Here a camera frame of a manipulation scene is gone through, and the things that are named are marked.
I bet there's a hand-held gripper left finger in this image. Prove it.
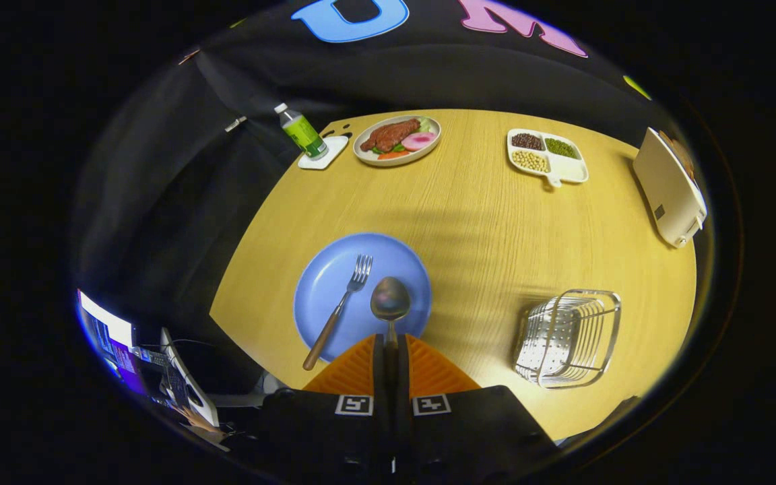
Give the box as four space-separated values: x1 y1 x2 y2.
253 333 389 472

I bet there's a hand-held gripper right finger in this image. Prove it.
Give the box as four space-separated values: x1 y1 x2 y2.
395 333 557 472

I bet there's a wooden-handled metal fork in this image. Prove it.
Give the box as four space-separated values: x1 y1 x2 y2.
302 254 374 372

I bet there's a metal spoon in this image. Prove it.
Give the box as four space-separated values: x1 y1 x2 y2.
370 276 412 378

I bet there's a blue plate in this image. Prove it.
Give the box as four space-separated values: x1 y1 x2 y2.
293 233 432 363

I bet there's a white square coaster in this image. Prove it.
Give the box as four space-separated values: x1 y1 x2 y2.
297 135 349 170

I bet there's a plate of toy food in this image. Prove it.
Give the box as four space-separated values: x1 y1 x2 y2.
353 115 442 167

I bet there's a green drink bottle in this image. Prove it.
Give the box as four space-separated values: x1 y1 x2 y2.
274 102 329 161

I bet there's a white divided bean dish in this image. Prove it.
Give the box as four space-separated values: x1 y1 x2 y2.
507 128 589 189

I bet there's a computer monitor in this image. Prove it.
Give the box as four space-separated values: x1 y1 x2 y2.
77 290 138 398

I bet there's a cream toaster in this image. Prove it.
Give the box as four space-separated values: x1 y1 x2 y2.
633 127 708 249

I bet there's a metal wire basket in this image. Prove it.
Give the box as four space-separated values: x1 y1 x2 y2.
513 289 622 389

